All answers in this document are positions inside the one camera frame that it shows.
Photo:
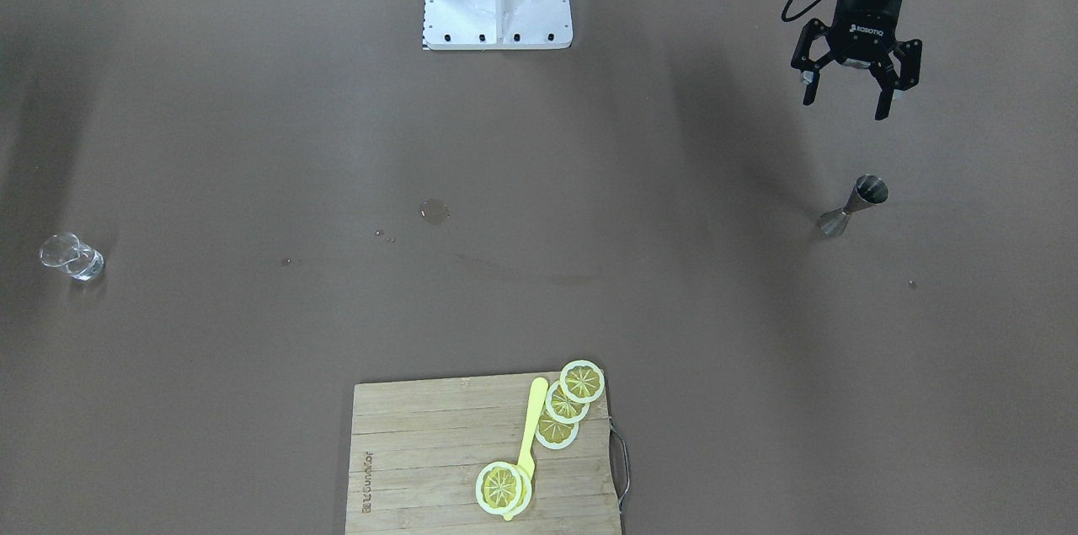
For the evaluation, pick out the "lemon slice in row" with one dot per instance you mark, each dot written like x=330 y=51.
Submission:
x=563 y=409
x=553 y=434

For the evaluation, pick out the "clear shot glass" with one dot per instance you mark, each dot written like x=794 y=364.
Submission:
x=67 y=253

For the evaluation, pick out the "steel double jigger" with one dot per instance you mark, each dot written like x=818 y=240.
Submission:
x=868 y=191

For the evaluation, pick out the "lemon slice on spoon bowl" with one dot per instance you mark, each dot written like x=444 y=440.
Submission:
x=503 y=489

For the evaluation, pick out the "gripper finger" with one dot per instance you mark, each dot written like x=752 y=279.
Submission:
x=811 y=67
x=899 y=69

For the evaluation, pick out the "lemon slice at board corner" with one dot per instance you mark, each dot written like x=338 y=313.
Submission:
x=582 y=381

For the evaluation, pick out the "bamboo cutting board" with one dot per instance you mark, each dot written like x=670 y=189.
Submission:
x=417 y=448

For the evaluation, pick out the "yellow plastic spoon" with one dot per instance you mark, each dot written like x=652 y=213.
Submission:
x=525 y=464

